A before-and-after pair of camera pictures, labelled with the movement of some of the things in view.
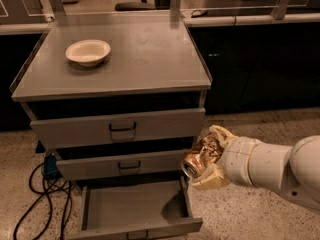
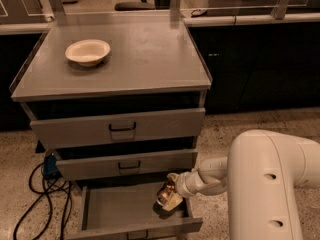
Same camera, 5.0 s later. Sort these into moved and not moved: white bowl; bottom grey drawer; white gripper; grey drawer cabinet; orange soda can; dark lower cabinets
Moved: white gripper; orange soda can
Not moved: dark lower cabinets; white bowl; grey drawer cabinet; bottom grey drawer
